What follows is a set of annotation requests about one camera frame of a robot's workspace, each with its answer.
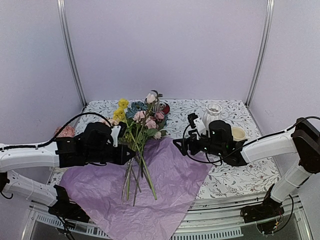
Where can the red patterned saucer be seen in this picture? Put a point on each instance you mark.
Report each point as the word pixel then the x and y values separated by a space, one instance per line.
pixel 165 108

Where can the striped ceramic cup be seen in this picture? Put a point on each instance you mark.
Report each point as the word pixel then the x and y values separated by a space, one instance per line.
pixel 153 103

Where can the left metal frame post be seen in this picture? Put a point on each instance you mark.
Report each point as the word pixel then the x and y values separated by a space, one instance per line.
pixel 70 52

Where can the white ribbed vase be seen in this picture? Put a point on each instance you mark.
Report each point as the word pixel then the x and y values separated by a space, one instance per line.
pixel 212 113

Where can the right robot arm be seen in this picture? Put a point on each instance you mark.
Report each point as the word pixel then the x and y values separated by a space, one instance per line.
pixel 298 144

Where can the floral tablecloth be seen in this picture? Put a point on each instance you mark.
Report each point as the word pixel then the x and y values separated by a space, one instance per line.
pixel 225 181

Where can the pink patterned bowl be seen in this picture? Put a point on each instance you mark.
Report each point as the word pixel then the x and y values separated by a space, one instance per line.
pixel 68 131

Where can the pink paper flower bouquet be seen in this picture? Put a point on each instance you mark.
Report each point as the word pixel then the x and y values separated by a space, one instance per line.
pixel 136 168

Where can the purple wrapping paper sheet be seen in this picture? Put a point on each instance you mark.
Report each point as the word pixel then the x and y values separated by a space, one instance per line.
pixel 151 212

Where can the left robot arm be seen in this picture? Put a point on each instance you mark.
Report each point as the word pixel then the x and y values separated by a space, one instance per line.
pixel 16 158

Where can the metal frame post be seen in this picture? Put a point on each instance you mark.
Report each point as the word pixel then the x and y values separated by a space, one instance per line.
pixel 70 52
pixel 262 51

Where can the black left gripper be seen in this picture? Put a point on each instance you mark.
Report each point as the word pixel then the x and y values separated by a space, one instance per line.
pixel 122 160

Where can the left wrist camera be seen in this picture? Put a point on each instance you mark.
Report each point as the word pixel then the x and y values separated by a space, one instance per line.
pixel 118 131

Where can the aluminium front rail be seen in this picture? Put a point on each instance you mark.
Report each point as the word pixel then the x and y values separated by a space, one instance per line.
pixel 206 219

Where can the right metal frame post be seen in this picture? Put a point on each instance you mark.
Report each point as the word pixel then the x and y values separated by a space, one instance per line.
pixel 262 51

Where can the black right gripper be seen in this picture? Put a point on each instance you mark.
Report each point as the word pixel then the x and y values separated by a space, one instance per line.
pixel 184 141

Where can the cream ceramic mug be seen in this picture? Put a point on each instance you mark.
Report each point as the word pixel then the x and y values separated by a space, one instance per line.
pixel 238 134

